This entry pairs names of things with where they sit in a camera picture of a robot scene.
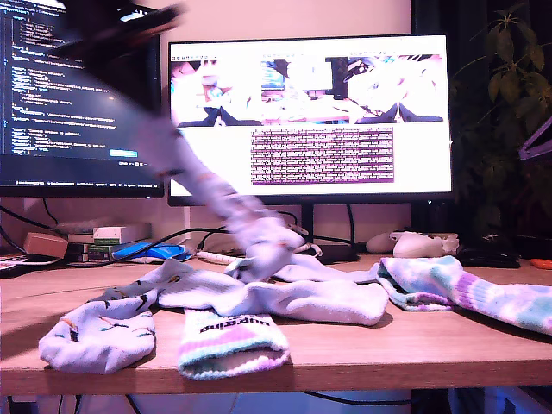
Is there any pale blue bird-print sock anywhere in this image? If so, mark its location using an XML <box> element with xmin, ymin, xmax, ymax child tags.
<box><xmin>38</xmin><ymin>258</ymin><xmax>195</xmax><ymax>374</ymax></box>
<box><xmin>64</xmin><ymin>51</ymin><xmax>305</xmax><ymax>284</ymax></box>

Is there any plain white sock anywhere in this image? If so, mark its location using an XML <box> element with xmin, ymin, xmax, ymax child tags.
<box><xmin>241</xmin><ymin>241</ymin><xmax>387</xmax><ymax>285</ymax></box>
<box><xmin>157</xmin><ymin>269</ymin><xmax>390</xmax><ymax>327</ymax></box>

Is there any pastel tie-dye sock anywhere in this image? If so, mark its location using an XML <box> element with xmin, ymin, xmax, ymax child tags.
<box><xmin>178</xmin><ymin>257</ymin><xmax>291</xmax><ymax>380</ymax></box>
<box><xmin>377</xmin><ymin>254</ymin><xmax>552</xmax><ymax>336</ymax></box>

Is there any white rounded object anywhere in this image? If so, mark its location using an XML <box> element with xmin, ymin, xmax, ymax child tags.
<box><xmin>365</xmin><ymin>232</ymin><xmax>396</xmax><ymax>254</ymax></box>

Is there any blue pouch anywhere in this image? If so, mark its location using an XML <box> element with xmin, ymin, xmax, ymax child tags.
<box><xmin>112</xmin><ymin>241</ymin><xmax>194</xmax><ymax>262</ymax></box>

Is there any grey flat box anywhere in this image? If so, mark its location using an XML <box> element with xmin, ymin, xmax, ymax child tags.
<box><xmin>122</xmin><ymin>223</ymin><xmax>153</xmax><ymax>243</ymax></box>

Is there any white game controller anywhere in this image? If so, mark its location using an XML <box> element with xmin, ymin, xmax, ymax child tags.
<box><xmin>390</xmin><ymin>231</ymin><xmax>460</xmax><ymax>259</ymax></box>

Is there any bright screen monitor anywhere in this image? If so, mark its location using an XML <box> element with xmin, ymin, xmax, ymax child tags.
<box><xmin>166</xmin><ymin>34</ymin><xmax>455</xmax><ymax>207</ymax></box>

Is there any white box with green label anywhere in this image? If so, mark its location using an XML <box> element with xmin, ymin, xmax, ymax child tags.
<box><xmin>92</xmin><ymin>226</ymin><xmax>124</xmax><ymax>246</ymax></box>

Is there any stack of small boxes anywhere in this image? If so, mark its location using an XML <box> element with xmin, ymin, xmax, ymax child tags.
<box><xmin>67</xmin><ymin>233</ymin><xmax>116</xmax><ymax>263</ymax></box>

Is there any black flat case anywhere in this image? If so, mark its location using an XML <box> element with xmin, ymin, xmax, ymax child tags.
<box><xmin>455</xmin><ymin>245</ymin><xmax>522</xmax><ymax>269</ymax></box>

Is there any small tan box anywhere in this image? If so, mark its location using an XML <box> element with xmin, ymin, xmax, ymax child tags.
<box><xmin>22</xmin><ymin>231</ymin><xmax>70</xmax><ymax>260</ymax></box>

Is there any green potted plant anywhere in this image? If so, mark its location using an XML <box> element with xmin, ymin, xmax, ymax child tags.
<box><xmin>448</xmin><ymin>2</ymin><xmax>552</xmax><ymax>260</ymax></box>

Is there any dark code monitor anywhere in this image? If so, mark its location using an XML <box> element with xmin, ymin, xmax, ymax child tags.
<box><xmin>0</xmin><ymin>0</ymin><xmax>165</xmax><ymax>198</ymax></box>

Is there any dark printed mat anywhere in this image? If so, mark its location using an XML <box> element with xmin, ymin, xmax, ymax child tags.
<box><xmin>0</xmin><ymin>253</ymin><xmax>60</xmax><ymax>278</ymax></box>

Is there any black cable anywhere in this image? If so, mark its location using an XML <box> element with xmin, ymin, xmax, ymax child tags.
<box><xmin>40</xmin><ymin>197</ymin><xmax>59</xmax><ymax>226</ymax></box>
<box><xmin>71</xmin><ymin>210</ymin><xmax>301</xmax><ymax>267</ymax></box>
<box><xmin>197</xmin><ymin>228</ymin><xmax>354</xmax><ymax>252</ymax></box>
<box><xmin>0</xmin><ymin>205</ymin><xmax>55</xmax><ymax>231</ymax></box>
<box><xmin>301</xmin><ymin>390</ymin><xmax>413</xmax><ymax>407</ymax></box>

